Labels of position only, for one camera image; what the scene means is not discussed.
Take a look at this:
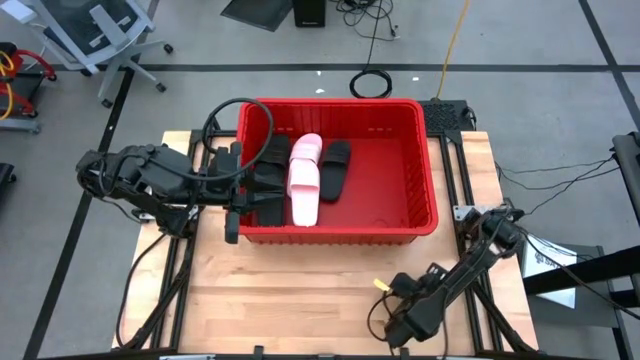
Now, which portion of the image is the red plastic bin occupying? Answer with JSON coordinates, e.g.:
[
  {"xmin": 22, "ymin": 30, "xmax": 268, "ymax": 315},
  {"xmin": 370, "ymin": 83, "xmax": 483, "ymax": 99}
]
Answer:
[{"xmin": 235, "ymin": 97, "xmax": 440, "ymax": 246}]

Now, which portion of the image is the coiled black cable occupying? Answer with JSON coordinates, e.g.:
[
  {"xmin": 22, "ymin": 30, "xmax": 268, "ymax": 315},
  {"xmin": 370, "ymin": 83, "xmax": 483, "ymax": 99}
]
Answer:
[{"xmin": 348, "ymin": 0, "xmax": 396, "ymax": 100}]

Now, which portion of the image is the black floor mat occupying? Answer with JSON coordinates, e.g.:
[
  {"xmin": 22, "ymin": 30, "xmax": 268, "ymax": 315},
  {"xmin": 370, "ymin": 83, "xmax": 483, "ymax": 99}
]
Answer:
[{"xmin": 219, "ymin": 0, "xmax": 294, "ymax": 33}]

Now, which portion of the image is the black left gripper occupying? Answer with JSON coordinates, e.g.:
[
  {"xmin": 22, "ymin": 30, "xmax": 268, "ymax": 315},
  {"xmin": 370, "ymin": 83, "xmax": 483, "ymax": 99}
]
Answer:
[{"xmin": 207, "ymin": 149, "xmax": 287, "ymax": 214}]

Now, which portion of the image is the grey office chair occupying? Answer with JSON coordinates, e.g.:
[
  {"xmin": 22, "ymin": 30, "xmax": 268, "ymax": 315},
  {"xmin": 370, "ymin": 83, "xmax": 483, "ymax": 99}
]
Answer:
[{"xmin": 19, "ymin": 0, "xmax": 175, "ymax": 109}]

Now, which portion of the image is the black aluminium table frame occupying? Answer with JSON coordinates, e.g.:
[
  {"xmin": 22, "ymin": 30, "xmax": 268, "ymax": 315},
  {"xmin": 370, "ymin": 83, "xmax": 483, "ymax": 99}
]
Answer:
[{"xmin": 114, "ymin": 127, "xmax": 539, "ymax": 360}]

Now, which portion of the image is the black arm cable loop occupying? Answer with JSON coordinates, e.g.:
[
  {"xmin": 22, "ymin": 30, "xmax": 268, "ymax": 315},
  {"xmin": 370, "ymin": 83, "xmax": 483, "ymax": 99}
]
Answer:
[{"xmin": 200, "ymin": 97, "xmax": 276, "ymax": 182}]

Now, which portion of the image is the black stand beam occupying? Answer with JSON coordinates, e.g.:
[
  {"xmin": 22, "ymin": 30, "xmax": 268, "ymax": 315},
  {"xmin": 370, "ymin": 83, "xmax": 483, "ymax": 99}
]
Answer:
[{"xmin": 522, "ymin": 246, "xmax": 640, "ymax": 309}]

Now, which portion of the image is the black computer tower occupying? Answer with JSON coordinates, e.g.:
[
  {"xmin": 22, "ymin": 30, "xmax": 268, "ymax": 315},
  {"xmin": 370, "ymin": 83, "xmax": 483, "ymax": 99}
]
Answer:
[{"xmin": 292, "ymin": 0, "xmax": 327, "ymax": 29}]

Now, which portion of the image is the pink slide sandal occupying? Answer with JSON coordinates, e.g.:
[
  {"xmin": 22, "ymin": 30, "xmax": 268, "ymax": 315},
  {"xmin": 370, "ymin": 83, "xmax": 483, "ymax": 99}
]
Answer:
[{"xmin": 285, "ymin": 132, "xmax": 324, "ymax": 228}]

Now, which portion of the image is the black slide sandal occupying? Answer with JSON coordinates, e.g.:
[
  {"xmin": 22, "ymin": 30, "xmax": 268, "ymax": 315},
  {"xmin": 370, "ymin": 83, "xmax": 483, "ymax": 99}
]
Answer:
[
  {"xmin": 253, "ymin": 133, "xmax": 293, "ymax": 228},
  {"xmin": 318, "ymin": 139, "xmax": 353, "ymax": 204}
]

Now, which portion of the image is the black perforated box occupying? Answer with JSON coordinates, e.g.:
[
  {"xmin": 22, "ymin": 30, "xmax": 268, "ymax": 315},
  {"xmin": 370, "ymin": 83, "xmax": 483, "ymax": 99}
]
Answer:
[{"xmin": 417, "ymin": 99, "xmax": 477, "ymax": 134}]

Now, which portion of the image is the dark furniture edge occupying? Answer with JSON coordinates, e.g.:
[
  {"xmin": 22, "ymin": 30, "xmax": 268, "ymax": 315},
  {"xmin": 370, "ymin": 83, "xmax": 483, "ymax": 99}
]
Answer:
[{"xmin": 611, "ymin": 131, "xmax": 640, "ymax": 226}]

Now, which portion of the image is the red cart with yellow hose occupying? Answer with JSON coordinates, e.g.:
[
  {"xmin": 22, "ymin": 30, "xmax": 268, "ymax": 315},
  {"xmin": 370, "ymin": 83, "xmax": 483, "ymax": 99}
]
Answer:
[{"xmin": 0, "ymin": 41, "xmax": 58, "ymax": 134}]

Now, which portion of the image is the white paper sheet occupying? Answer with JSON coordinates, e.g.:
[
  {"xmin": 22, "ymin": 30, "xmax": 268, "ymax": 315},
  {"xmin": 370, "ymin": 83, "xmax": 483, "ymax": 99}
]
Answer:
[{"xmin": 520, "ymin": 233, "xmax": 580, "ymax": 310}]

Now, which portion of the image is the yellow cable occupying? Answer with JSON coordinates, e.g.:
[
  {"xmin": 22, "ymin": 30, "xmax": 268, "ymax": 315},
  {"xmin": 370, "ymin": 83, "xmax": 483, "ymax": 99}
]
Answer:
[{"xmin": 435, "ymin": 0, "xmax": 472, "ymax": 100}]

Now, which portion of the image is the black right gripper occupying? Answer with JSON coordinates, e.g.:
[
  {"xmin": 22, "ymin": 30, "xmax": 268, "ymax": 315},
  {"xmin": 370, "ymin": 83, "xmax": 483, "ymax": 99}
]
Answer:
[{"xmin": 385, "ymin": 292, "xmax": 449, "ymax": 350}]

